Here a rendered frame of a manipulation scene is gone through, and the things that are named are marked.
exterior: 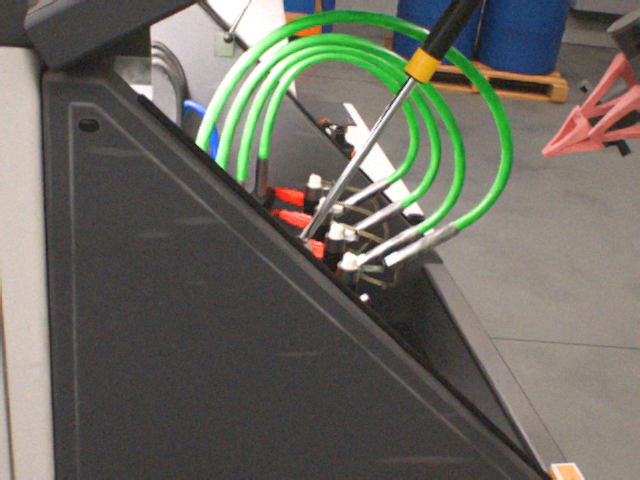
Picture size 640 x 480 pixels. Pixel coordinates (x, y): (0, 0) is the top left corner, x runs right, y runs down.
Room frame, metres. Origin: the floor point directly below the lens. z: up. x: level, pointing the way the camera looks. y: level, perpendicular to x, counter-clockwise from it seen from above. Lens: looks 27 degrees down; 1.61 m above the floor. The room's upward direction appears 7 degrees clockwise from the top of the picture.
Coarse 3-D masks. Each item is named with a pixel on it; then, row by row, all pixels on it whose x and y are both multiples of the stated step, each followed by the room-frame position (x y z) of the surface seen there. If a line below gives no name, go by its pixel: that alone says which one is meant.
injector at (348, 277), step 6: (342, 270) 0.90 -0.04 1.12; (348, 270) 0.90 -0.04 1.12; (354, 270) 0.90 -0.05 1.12; (342, 276) 0.90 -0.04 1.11; (348, 276) 0.90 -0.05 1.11; (354, 276) 0.90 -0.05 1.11; (348, 282) 0.90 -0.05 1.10; (354, 282) 0.90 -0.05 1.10; (354, 288) 0.90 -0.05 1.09; (366, 294) 0.92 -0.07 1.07; (366, 300) 0.91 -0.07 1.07
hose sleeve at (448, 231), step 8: (448, 224) 0.94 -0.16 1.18; (432, 232) 0.94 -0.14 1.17; (440, 232) 0.93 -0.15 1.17; (448, 232) 0.93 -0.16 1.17; (456, 232) 0.93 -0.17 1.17; (424, 240) 0.93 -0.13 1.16; (432, 240) 0.93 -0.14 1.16; (440, 240) 0.93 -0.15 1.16; (408, 248) 0.92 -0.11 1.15; (416, 248) 0.92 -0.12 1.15; (424, 248) 0.92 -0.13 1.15; (432, 248) 0.93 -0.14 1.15; (400, 256) 0.92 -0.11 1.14; (408, 256) 0.92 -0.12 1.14; (416, 256) 0.92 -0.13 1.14
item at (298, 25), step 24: (288, 24) 0.88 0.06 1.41; (312, 24) 0.89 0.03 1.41; (384, 24) 0.90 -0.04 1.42; (408, 24) 0.91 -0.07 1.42; (264, 48) 0.87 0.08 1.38; (240, 72) 0.87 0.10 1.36; (480, 72) 0.94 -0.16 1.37; (216, 96) 0.87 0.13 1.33; (216, 120) 0.87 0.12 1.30; (504, 120) 0.94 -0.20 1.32; (504, 144) 0.94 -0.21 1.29; (504, 168) 0.94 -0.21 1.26; (480, 216) 0.94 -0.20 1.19
